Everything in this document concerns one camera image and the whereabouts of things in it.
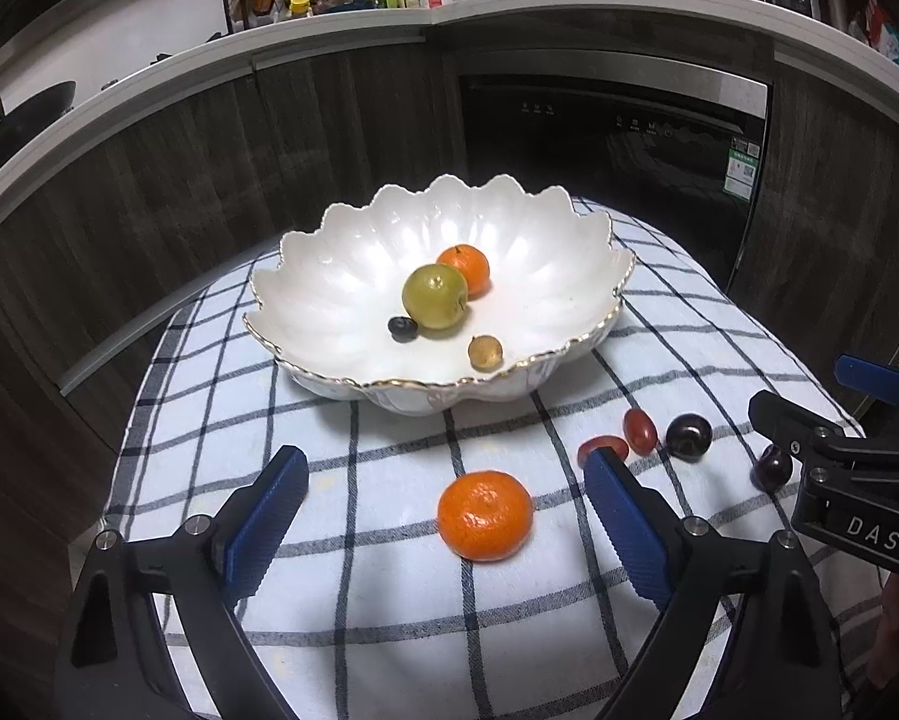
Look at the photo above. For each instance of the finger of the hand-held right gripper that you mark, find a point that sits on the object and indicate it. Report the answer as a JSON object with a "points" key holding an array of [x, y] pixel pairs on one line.
{"points": [[869, 377], [786, 420]]}

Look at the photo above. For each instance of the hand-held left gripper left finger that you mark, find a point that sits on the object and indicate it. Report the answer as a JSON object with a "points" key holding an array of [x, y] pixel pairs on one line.
{"points": [[265, 532]]}

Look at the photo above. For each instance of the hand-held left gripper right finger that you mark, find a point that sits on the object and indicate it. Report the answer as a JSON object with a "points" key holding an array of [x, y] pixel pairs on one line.
{"points": [[629, 532]]}

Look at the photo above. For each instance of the dark purple grape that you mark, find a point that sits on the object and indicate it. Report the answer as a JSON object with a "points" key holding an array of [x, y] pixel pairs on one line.
{"points": [[689, 436], [771, 468]]}

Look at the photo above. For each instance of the red grape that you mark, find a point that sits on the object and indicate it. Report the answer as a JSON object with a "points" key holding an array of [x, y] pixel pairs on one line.
{"points": [[597, 443], [639, 431]]}

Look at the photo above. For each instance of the orange mandarin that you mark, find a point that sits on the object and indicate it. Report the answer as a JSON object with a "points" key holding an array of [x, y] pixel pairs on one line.
{"points": [[485, 515], [469, 265]]}

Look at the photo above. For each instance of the yellow-brown grape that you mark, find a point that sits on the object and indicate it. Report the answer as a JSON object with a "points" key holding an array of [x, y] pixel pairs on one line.
{"points": [[485, 353]]}

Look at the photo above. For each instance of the small dark round berry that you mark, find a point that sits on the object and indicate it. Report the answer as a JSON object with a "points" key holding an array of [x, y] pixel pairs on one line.
{"points": [[403, 328]]}

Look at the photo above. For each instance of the white scalloped bowl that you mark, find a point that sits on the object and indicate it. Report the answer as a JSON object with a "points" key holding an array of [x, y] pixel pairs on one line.
{"points": [[539, 292]]}

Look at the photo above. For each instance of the yellow-green pear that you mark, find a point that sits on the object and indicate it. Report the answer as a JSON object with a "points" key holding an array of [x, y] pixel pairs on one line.
{"points": [[434, 296]]}

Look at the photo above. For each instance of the blue white checkered cloth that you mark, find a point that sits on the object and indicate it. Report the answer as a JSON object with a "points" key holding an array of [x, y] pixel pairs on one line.
{"points": [[389, 615]]}

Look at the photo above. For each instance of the black built-in oven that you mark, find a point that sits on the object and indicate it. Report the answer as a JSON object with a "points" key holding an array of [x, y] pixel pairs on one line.
{"points": [[606, 180]]}

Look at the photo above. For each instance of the red plastic bag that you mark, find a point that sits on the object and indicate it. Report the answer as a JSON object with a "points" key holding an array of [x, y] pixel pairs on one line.
{"points": [[876, 22]]}

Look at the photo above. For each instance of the dark wood kitchen cabinets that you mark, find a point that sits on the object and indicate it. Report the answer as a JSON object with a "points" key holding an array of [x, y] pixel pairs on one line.
{"points": [[194, 165]]}

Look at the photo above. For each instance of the black wok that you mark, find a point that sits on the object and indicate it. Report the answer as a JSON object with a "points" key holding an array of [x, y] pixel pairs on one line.
{"points": [[29, 120]]}

